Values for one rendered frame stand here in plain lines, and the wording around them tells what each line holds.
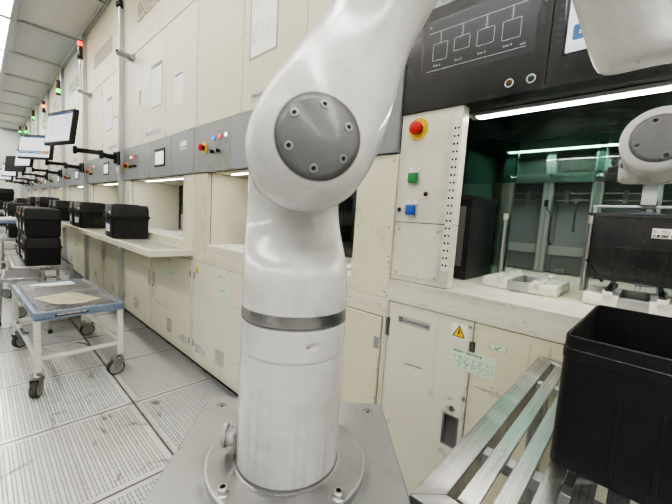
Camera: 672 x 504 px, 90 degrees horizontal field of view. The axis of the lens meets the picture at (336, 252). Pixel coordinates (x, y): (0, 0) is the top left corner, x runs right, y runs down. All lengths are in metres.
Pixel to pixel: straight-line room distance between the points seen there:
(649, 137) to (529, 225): 1.31
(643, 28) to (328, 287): 0.50
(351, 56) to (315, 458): 0.40
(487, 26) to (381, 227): 0.62
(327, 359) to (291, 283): 0.09
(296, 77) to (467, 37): 0.88
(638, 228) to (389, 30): 0.90
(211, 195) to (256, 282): 1.85
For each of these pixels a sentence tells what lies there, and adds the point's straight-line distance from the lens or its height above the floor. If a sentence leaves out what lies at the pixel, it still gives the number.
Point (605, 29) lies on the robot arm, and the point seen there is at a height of 1.32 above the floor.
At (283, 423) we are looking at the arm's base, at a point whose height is 0.85.
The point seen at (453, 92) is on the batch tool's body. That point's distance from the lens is 1.11.
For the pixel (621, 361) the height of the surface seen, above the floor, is 0.92.
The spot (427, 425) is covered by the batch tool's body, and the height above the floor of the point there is 0.44.
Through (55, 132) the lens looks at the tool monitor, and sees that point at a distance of 3.64.
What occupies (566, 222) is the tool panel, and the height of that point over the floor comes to 1.11.
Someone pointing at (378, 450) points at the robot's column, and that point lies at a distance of 0.51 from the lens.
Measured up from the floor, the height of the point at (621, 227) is 1.08.
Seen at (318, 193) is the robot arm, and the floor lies 1.08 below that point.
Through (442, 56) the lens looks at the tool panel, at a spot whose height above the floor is 1.55.
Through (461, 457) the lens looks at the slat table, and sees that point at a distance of 0.54.
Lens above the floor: 1.06
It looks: 6 degrees down
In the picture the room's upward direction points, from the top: 4 degrees clockwise
